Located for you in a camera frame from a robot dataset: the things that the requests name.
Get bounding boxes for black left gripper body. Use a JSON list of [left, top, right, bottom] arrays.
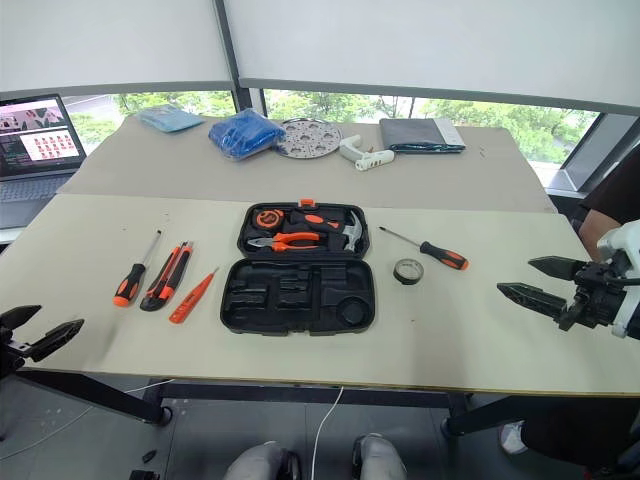
[[0, 325, 40, 374]]

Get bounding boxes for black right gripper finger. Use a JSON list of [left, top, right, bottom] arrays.
[[528, 255, 592, 282], [496, 282, 571, 317]]

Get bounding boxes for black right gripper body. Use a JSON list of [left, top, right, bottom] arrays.
[[558, 251, 632, 332]]

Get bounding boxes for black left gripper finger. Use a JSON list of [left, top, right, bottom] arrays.
[[28, 318, 86, 363], [0, 304, 43, 332]]

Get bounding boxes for flathead screwdriver orange black handle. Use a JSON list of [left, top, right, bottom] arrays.
[[112, 229, 164, 308]]

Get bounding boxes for phillips screwdriver orange black handle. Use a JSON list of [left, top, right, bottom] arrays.
[[378, 226, 471, 272]]

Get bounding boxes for orange black utility knife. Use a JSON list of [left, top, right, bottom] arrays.
[[139, 241, 195, 313]]

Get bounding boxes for black electrical tape roll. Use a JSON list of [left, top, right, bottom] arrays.
[[392, 257, 426, 287]]

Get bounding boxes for orange voltage tester pen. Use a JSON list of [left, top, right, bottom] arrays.
[[168, 266, 221, 325]]

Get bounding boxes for black tool case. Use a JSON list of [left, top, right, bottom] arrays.
[[219, 199, 377, 337]]

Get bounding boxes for bystander dark clothing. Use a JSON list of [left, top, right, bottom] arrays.
[[569, 146, 640, 236]]

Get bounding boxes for white bystander shoe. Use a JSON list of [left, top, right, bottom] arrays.
[[499, 419, 529, 455]]

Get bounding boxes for grey open laptop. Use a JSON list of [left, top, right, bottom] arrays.
[[0, 93, 89, 231]]

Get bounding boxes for grey folded cloth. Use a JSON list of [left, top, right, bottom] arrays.
[[378, 117, 468, 155]]

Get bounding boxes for white glue gun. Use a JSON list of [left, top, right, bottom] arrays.
[[339, 134, 397, 173]]

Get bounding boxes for grey rounded shape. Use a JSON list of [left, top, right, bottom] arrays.
[[223, 439, 302, 480], [351, 433, 407, 480]]

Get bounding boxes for orange black tape measure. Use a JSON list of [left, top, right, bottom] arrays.
[[253, 209, 285, 233]]

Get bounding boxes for light blue plastic bag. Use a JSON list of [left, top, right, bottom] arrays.
[[135, 104, 206, 135]]

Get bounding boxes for white roller blind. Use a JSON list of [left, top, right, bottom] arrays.
[[0, 0, 236, 95], [223, 0, 640, 115]]

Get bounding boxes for round perforated metal plate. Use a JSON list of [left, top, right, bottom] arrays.
[[273, 117, 344, 161]]

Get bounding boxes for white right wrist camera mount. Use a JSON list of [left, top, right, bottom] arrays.
[[596, 218, 640, 341]]

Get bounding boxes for black table frame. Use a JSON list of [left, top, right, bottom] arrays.
[[14, 368, 536, 437]]

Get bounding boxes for thin white cable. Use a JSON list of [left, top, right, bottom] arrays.
[[0, 378, 177, 461]]

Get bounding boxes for claw hammer black orange handle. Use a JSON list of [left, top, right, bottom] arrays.
[[289, 209, 369, 253]]

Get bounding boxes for thick white cable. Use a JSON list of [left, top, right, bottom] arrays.
[[309, 384, 347, 480]]

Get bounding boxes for orange handled pliers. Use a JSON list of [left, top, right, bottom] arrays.
[[247, 232, 322, 254]]

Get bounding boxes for dark window frame post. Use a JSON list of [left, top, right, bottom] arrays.
[[213, 0, 267, 122]]

